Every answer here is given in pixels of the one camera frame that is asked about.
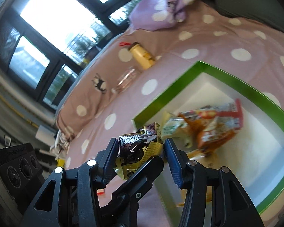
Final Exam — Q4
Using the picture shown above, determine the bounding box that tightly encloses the orange triangular snack packet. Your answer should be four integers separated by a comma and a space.
190, 120, 238, 153

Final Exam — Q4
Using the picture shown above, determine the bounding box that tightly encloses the gold black snack packet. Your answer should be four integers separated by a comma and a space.
114, 122, 163, 180

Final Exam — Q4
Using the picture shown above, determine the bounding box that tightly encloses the pale yellow snack packet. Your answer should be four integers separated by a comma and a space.
160, 111, 196, 152

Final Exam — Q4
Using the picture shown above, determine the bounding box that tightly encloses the clear red edged snack packet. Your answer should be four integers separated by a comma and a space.
97, 189, 105, 195

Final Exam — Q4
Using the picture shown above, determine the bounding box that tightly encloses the yellow box on floor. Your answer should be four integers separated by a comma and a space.
57, 158, 66, 168

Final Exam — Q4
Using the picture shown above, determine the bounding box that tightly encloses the striped crumpled cloth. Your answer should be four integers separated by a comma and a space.
50, 130, 71, 160

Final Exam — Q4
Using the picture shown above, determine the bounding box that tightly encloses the green white cardboard box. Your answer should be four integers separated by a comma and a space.
133, 61, 284, 226

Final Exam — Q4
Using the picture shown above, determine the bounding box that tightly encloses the clear glass jar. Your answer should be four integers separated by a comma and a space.
111, 67, 141, 94

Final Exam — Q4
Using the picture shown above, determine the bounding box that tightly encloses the yellow bottle brown cap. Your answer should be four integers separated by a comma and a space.
119, 42, 156, 70

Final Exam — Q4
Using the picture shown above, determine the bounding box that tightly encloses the purple polka dot cloth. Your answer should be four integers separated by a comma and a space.
129, 0, 193, 31

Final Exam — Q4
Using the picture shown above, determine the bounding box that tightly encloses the dark grey cushion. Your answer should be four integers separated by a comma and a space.
215, 0, 284, 33

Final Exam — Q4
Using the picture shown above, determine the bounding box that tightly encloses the black camera box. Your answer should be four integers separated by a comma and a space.
0, 143, 45, 213

